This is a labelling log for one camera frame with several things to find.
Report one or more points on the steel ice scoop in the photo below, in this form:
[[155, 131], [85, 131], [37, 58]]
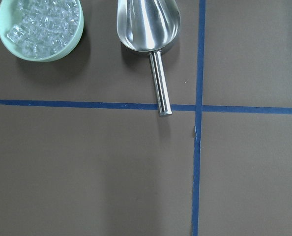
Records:
[[150, 28]]

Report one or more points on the green bowl of ice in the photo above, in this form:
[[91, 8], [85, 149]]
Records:
[[41, 30]]

